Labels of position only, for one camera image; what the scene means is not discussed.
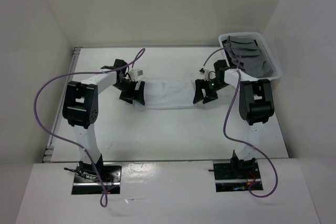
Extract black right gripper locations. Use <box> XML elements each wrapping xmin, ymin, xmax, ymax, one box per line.
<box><xmin>193</xmin><ymin>79</ymin><xmax>229</xmax><ymax>104</ymax></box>

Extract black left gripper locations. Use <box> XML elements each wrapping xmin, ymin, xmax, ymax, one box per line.
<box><xmin>112</xmin><ymin>79</ymin><xmax>144</xmax><ymax>105</ymax></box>

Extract white skirt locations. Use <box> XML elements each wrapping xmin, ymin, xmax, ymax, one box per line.
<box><xmin>133</xmin><ymin>78</ymin><xmax>197</xmax><ymax>110</ymax></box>

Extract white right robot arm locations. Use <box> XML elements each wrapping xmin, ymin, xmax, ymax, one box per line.
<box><xmin>193</xmin><ymin>60</ymin><xmax>275</xmax><ymax>150</ymax></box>

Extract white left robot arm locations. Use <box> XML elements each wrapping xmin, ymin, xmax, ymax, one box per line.
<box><xmin>62</xmin><ymin>59</ymin><xmax>145</xmax><ymax>182</ymax></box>

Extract grey skirts in basket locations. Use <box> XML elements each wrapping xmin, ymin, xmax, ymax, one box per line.
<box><xmin>224</xmin><ymin>36</ymin><xmax>273</xmax><ymax>78</ymax></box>

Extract white plastic basket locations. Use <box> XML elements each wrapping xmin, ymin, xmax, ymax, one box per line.
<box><xmin>218</xmin><ymin>31</ymin><xmax>282</xmax><ymax>80</ymax></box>

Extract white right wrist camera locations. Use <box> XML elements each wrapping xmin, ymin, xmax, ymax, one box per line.
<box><xmin>199</xmin><ymin>68</ymin><xmax>215</xmax><ymax>81</ymax></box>

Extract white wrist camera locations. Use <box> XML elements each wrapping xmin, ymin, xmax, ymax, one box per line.
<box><xmin>199</xmin><ymin>68</ymin><xmax>215</xmax><ymax>81</ymax></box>
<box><xmin>129</xmin><ymin>69</ymin><xmax>143</xmax><ymax>82</ymax></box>

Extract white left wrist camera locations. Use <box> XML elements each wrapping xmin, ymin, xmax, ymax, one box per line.
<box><xmin>129</xmin><ymin>69</ymin><xmax>143</xmax><ymax>82</ymax></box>

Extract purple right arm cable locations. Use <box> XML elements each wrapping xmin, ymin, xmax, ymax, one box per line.
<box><xmin>198</xmin><ymin>45</ymin><xmax>279</xmax><ymax>198</ymax></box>

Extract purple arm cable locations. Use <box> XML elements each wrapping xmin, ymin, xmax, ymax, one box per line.
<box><xmin>198</xmin><ymin>45</ymin><xmax>279</xmax><ymax>198</ymax></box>
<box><xmin>34</xmin><ymin>48</ymin><xmax>146</xmax><ymax>208</ymax></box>

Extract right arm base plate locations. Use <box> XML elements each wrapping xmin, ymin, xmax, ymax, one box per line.
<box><xmin>208</xmin><ymin>161</ymin><xmax>263</xmax><ymax>193</ymax></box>

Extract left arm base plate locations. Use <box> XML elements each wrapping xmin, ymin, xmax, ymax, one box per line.
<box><xmin>71</xmin><ymin>163</ymin><xmax>122</xmax><ymax>195</ymax></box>

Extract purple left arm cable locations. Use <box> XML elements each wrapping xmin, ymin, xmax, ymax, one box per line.
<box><xmin>34</xmin><ymin>48</ymin><xmax>146</xmax><ymax>208</ymax></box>

